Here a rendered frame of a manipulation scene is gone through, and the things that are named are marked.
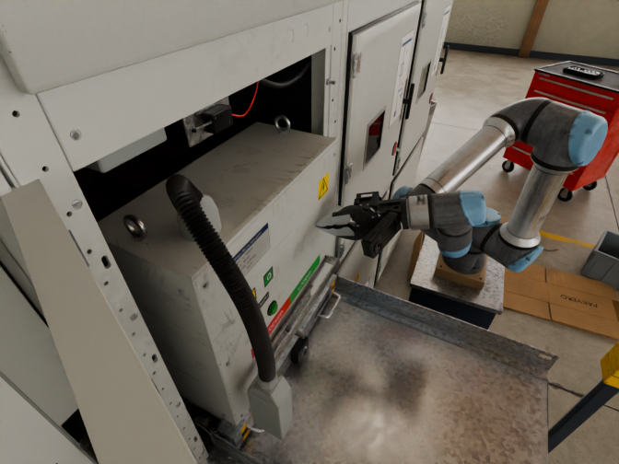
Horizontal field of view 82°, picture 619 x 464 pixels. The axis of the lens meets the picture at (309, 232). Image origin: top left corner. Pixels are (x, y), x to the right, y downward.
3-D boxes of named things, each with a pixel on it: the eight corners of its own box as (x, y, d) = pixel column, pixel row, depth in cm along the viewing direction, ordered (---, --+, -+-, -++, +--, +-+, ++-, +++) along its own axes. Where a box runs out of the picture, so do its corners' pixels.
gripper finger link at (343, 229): (321, 223, 90) (358, 220, 87) (318, 238, 86) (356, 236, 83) (319, 214, 88) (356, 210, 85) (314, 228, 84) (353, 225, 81)
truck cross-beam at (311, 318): (336, 287, 116) (337, 274, 112) (238, 450, 79) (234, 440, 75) (322, 282, 118) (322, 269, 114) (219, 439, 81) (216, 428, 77)
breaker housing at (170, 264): (331, 281, 112) (338, 136, 81) (237, 430, 78) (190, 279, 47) (204, 234, 130) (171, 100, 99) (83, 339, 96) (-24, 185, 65)
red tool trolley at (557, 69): (495, 169, 348) (538, 55, 282) (527, 158, 366) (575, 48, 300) (565, 206, 300) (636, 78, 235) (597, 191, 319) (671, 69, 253)
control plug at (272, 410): (294, 419, 76) (291, 377, 65) (283, 441, 72) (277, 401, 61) (263, 402, 79) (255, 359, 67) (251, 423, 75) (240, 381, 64)
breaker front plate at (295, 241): (332, 284, 111) (341, 141, 81) (242, 430, 78) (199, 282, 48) (329, 282, 112) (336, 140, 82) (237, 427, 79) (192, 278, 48)
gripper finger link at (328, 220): (319, 214, 88) (356, 210, 85) (314, 228, 84) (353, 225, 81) (316, 203, 87) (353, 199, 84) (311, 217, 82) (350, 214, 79)
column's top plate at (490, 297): (425, 237, 157) (426, 233, 156) (503, 258, 147) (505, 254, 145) (408, 286, 134) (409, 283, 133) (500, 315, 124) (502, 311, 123)
